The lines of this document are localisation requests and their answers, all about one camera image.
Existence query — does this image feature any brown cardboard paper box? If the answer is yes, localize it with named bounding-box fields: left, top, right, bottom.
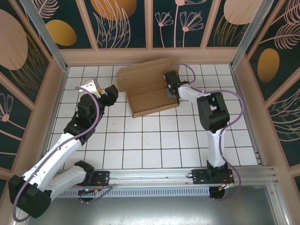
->
left=116, top=57, right=180, bottom=118

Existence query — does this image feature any small circuit board with LED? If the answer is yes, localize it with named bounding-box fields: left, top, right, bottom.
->
left=78, top=187, right=100, bottom=195

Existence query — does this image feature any grey metal sheet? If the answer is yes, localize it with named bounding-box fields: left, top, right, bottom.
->
left=14, top=184, right=290, bottom=225

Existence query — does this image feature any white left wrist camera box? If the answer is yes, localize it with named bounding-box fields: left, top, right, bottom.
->
left=81, top=78, right=102, bottom=98

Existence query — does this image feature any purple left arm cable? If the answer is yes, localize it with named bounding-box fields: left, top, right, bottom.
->
left=13, top=86, right=115, bottom=222

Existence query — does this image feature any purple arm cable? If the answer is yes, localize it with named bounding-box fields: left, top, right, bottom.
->
left=13, top=86, right=115, bottom=222
left=165, top=62, right=243, bottom=202

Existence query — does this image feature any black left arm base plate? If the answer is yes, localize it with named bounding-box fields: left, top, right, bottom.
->
left=79, top=170, right=111, bottom=187

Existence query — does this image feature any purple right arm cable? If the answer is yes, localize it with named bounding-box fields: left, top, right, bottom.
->
left=165, top=62, right=243, bottom=202

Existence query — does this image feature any aluminium corner post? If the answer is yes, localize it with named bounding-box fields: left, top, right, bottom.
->
left=18, top=0, right=69, bottom=72
left=229, top=0, right=275, bottom=69

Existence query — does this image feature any aluminium mounting rail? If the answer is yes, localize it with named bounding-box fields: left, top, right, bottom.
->
left=22, top=165, right=279, bottom=188

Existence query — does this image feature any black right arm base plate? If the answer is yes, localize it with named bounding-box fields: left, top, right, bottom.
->
left=191, top=168, right=235, bottom=186

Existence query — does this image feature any slotted grey cable duct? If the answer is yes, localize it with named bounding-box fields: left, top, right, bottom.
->
left=50, top=187, right=211, bottom=198

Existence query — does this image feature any orange wire connector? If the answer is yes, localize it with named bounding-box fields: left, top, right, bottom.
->
left=219, top=182, right=235, bottom=191

